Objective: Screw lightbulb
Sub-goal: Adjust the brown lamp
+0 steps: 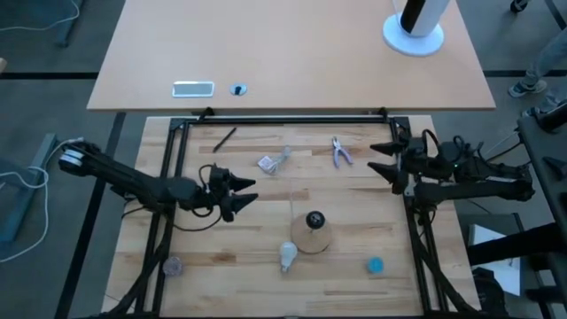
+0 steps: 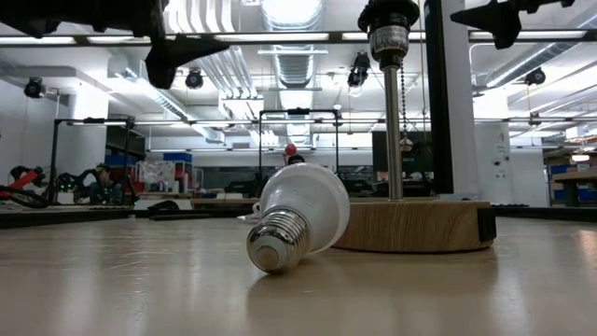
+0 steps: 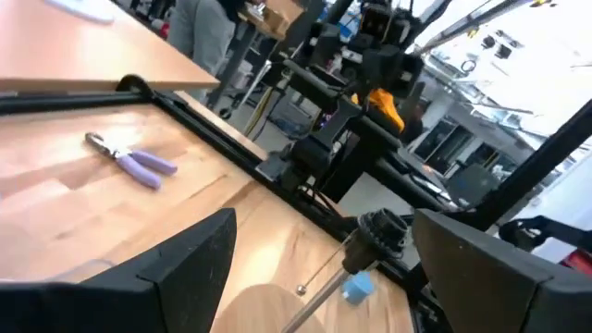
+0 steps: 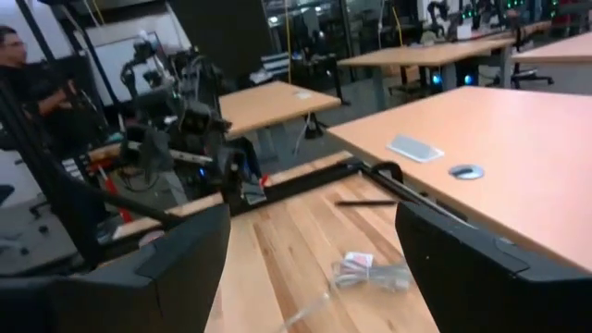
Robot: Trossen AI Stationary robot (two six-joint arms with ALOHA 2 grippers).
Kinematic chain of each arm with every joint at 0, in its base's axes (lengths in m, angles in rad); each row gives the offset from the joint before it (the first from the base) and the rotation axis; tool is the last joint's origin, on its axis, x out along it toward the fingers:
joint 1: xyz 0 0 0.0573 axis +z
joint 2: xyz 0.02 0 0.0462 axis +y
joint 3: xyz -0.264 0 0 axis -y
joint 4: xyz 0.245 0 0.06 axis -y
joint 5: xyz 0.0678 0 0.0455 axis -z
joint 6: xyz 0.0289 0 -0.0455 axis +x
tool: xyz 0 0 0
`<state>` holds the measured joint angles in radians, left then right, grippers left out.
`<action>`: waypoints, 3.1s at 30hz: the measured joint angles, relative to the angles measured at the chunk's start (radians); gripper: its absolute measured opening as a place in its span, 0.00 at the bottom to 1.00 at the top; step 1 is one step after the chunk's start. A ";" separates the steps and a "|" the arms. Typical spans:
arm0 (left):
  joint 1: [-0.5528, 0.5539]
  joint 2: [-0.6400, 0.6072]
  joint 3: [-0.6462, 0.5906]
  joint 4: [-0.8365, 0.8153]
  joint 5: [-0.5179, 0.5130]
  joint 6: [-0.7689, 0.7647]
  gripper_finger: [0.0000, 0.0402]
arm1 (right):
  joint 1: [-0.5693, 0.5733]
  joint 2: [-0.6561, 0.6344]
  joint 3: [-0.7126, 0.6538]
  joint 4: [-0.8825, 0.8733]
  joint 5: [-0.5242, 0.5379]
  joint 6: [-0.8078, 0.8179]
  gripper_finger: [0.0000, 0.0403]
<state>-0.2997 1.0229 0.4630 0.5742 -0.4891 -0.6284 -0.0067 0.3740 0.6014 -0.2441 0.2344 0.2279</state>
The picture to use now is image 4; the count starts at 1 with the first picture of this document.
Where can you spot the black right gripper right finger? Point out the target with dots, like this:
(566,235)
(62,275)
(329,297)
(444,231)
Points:
(485,287)

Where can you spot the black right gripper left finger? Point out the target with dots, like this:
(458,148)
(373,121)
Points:
(139,296)

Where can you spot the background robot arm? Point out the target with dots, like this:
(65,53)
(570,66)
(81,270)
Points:
(139,51)

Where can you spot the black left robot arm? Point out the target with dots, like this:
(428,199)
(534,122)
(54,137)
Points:
(238,176)

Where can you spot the small tan table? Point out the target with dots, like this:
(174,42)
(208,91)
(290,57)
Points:
(273,106)

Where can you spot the black partition panel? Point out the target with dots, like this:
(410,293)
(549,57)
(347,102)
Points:
(217,32)

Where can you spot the whiteboard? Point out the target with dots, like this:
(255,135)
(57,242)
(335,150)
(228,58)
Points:
(115,60)

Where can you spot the small round blue object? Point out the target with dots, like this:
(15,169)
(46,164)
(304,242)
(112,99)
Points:
(466,171)

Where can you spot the black pen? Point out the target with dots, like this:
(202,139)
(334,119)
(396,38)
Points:
(365,202)

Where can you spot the large tan desk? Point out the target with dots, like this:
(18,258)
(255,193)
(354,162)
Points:
(509,139)

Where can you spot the person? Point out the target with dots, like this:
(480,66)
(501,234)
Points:
(28,88)

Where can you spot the black office chair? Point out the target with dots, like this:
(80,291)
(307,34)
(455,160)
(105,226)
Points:
(525,71)

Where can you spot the long tan table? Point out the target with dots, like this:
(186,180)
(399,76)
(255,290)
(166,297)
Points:
(425,54)

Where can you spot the tan table with white edge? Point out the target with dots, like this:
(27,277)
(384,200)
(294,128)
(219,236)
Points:
(564,48)

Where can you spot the black aluminium table frame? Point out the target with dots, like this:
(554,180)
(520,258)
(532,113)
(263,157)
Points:
(314,178)

